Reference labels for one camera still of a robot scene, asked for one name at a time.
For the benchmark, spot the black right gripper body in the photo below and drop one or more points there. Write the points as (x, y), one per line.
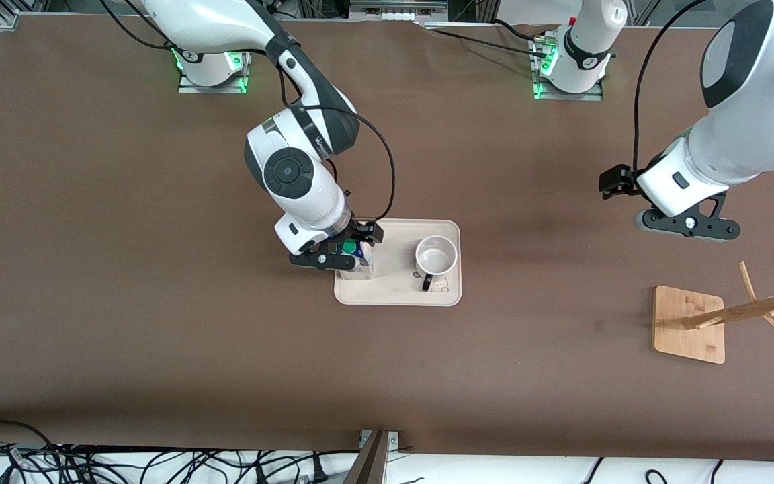
(362, 232)

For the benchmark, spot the blue white milk carton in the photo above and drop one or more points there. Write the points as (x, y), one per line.
(360, 267)

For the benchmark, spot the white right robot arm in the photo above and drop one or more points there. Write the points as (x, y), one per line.
(293, 175)

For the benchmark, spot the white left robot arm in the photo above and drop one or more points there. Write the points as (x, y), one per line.
(750, 81)

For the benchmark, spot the bamboo cup hanging rack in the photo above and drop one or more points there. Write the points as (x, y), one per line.
(686, 323)

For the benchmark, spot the cream rabbit print tray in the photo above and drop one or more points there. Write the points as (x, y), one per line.
(394, 289)

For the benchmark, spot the white power strip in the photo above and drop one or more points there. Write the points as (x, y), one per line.
(397, 13)

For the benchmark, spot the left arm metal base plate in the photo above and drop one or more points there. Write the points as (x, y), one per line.
(568, 96)

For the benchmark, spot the aluminium camera post with bracket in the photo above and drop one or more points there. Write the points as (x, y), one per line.
(370, 460)

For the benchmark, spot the aluminium table corner bracket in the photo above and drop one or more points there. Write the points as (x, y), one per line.
(9, 20)

